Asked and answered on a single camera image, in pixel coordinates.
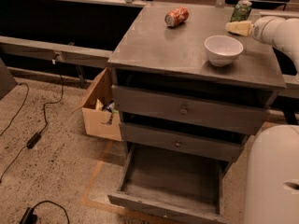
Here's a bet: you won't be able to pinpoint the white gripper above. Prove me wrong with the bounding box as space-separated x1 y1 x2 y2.
225 16 282 45

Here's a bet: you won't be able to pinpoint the green soda can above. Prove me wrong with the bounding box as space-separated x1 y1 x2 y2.
231 0 252 21

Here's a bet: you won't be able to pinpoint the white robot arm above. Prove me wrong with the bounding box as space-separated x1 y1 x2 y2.
243 16 299 224

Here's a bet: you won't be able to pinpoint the orange soda can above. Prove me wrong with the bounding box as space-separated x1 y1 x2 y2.
164 7 189 27

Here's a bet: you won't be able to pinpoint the grey drawer cabinet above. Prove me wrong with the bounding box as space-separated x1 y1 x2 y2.
107 2 287 173

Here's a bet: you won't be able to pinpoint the top grey drawer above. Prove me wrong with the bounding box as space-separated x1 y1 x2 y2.
112 85 268 134

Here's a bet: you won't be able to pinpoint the grey drawer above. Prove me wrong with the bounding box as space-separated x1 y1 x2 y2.
112 85 268 134
120 123 244 162
108 144 229 224

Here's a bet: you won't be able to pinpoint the middle grey drawer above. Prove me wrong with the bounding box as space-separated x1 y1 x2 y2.
120 123 244 162

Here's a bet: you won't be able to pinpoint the bottom grey drawer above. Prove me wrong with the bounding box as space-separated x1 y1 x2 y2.
108 144 229 224

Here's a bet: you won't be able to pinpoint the white bowl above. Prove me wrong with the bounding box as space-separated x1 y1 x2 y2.
204 35 243 67

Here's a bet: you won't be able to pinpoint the items inside cardboard box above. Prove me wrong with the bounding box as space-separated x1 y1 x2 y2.
95 99 119 125

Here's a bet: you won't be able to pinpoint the cardboard box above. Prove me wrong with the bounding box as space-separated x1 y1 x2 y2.
74 68 121 141

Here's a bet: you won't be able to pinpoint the black charger bottom left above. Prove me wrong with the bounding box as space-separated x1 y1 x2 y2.
19 200 70 224

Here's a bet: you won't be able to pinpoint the black power adapter with cable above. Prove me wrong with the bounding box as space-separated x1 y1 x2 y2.
0 55 64 183

